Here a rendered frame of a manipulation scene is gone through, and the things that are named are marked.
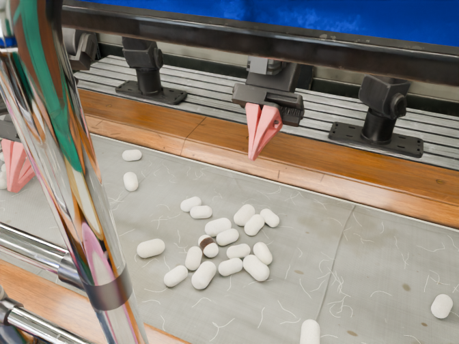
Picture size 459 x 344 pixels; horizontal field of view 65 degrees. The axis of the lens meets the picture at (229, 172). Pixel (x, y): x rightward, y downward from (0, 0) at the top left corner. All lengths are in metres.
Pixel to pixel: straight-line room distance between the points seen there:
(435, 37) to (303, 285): 0.33
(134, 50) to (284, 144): 0.48
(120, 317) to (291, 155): 0.46
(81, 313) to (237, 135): 0.39
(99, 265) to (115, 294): 0.02
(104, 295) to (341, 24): 0.18
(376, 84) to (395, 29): 0.57
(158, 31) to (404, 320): 0.39
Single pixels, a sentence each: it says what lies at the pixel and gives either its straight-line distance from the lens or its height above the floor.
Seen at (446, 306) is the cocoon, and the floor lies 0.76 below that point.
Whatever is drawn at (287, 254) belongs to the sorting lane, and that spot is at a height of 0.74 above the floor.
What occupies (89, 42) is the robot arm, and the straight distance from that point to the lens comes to 0.66.
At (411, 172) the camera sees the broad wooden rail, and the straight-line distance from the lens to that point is 0.64.
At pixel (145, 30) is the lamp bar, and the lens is 0.26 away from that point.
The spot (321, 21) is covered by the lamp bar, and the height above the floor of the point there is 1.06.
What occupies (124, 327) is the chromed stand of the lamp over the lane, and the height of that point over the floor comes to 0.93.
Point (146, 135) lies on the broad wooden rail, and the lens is 0.70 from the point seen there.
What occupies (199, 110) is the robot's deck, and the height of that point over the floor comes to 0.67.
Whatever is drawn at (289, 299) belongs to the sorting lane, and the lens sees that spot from 0.46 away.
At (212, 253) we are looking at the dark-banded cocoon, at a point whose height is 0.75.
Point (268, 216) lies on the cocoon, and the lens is 0.52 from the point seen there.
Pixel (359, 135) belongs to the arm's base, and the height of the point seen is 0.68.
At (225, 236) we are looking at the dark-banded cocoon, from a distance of 0.49.
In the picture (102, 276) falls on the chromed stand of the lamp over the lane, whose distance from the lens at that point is 0.19.
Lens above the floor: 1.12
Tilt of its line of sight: 38 degrees down
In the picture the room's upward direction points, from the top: straight up
